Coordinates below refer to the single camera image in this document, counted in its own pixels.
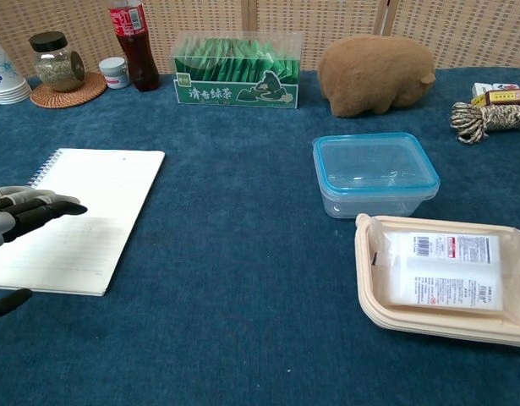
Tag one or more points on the clear box of green tea bags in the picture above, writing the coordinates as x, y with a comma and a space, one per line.
234, 91

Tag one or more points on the beige food tray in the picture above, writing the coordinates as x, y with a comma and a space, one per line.
412, 321

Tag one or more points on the cola bottle with red cap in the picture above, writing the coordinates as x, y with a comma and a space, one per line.
138, 55

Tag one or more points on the round woven rattan coaster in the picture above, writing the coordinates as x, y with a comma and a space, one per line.
88, 91

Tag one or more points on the blue table cloth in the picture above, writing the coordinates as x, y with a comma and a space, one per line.
242, 254

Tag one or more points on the mahjong tiles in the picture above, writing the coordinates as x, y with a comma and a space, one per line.
480, 89

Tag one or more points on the white paper cup left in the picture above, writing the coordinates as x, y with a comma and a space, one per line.
1, 80

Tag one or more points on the long yellow red box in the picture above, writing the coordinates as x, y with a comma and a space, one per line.
507, 97

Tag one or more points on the glass jar with black lid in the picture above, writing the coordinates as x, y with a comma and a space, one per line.
56, 69

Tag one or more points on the woven bamboo folding screen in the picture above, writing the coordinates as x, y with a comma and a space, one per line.
454, 29

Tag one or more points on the clear container with blue lid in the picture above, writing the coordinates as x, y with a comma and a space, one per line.
373, 169

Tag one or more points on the small white cream jar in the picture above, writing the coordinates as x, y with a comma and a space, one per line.
114, 74

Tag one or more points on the white spiral notebook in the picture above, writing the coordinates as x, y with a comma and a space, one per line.
99, 199

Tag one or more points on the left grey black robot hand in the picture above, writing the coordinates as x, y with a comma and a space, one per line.
27, 211

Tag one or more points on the white packaged item with labels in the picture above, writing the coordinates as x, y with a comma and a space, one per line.
445, 275

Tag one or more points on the brown plush capybara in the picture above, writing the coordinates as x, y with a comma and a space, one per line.
373, 76

